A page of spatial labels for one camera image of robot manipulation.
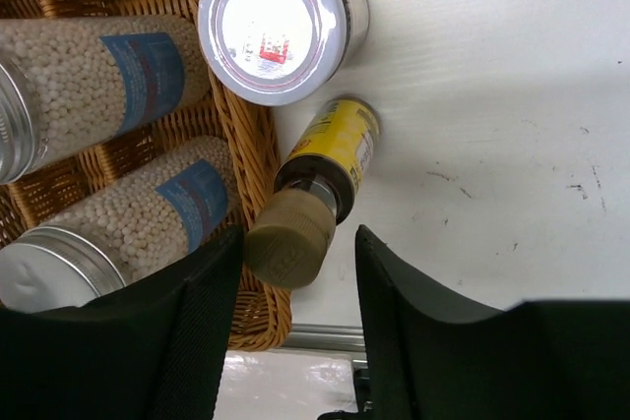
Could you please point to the wicker divided tray basket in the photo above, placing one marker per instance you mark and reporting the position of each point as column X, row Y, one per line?
column 221, row 123

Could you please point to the right small yellow bottle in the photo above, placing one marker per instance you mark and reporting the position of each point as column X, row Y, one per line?
column 315, row 190

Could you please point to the aluminium front rail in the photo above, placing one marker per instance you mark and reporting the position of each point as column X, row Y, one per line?
column 325, row 338

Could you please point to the right white-lid brown jar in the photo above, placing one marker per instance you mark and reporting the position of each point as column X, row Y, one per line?
column 278, row 52

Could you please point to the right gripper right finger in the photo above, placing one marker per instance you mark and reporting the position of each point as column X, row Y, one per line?
column 434, row 353

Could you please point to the silver-lid bead jar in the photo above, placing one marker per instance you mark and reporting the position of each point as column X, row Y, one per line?
column 148, row 219
column 68, row 84

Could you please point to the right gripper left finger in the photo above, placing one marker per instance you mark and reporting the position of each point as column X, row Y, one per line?
column 153, row 350

